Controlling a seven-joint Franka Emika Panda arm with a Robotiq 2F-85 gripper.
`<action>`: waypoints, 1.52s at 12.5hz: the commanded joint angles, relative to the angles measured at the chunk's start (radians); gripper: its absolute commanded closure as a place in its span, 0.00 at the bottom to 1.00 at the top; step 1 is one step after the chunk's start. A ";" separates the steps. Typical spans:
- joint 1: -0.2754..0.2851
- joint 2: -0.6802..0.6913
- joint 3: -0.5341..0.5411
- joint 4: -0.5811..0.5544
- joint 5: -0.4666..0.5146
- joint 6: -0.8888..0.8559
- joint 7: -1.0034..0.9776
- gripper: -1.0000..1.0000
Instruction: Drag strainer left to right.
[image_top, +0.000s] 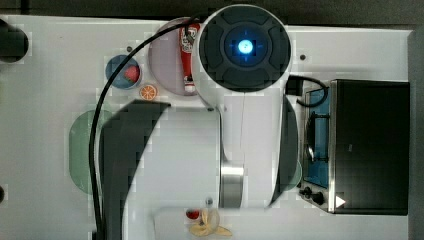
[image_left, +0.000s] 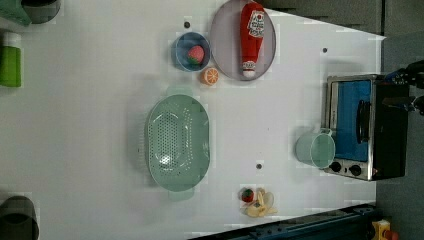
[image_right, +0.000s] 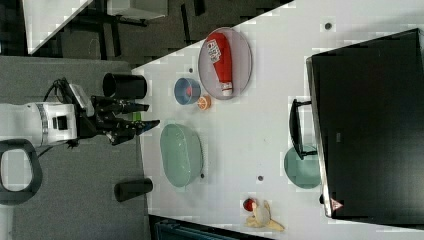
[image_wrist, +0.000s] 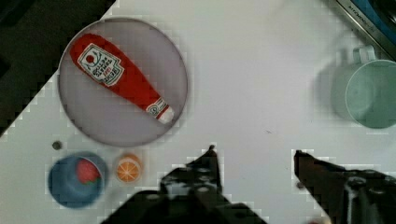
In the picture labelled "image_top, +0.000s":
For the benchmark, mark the green oval strainer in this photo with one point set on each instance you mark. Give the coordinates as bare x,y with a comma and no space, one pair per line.
79,138

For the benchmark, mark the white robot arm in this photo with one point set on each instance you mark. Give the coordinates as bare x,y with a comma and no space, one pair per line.
221,149

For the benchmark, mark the orange slice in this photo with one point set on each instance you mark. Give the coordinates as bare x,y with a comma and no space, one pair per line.
148,92

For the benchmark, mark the purple round plate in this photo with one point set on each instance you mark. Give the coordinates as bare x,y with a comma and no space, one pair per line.
165,64

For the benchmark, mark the red ketchup bottle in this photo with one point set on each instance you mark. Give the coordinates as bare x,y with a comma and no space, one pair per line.
187,36

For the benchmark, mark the red strawberry in bowl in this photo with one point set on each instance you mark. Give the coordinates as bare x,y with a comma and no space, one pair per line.
132,73

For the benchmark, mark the red strawberry near banana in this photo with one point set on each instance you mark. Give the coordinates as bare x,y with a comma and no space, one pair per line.
192,214

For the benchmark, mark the peeled banana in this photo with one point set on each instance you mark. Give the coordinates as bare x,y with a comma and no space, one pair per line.
208,223

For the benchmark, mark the blue bowl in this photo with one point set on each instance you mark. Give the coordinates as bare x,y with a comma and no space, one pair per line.
120,81

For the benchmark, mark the green cup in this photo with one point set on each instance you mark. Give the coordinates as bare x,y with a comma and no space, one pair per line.
293,177

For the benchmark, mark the black toaster oven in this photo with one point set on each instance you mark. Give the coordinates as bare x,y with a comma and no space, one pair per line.
355,155

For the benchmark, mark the black cylinder post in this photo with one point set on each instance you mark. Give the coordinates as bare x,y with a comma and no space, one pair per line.
14,43

